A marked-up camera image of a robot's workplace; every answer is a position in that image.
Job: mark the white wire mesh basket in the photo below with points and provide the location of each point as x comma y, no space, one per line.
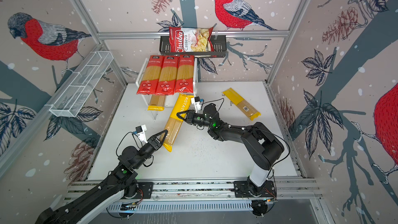
84,80

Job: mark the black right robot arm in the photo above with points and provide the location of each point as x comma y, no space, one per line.
262,145

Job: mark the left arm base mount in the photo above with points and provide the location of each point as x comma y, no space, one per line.
139,191

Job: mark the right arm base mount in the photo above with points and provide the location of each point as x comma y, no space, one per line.
247,189

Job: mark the black wall basket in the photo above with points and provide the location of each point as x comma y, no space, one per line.
219,44

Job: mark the red spaghetti bag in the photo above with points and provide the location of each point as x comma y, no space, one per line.
168,76
151,76
185,73

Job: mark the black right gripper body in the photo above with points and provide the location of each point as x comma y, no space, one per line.
200,120

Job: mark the yellow Pastatime pasta bag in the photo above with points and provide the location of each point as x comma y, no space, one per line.
156,103

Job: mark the white two-tier shelf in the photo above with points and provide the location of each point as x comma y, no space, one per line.
169,100

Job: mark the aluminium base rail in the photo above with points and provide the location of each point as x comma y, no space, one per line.
211,195

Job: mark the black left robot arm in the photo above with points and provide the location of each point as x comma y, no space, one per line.
108,191

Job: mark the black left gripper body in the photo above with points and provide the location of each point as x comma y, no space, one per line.
144,153

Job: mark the red cassava chips bag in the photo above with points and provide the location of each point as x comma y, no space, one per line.
190,39

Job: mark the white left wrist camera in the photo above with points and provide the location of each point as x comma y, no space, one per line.
140,133

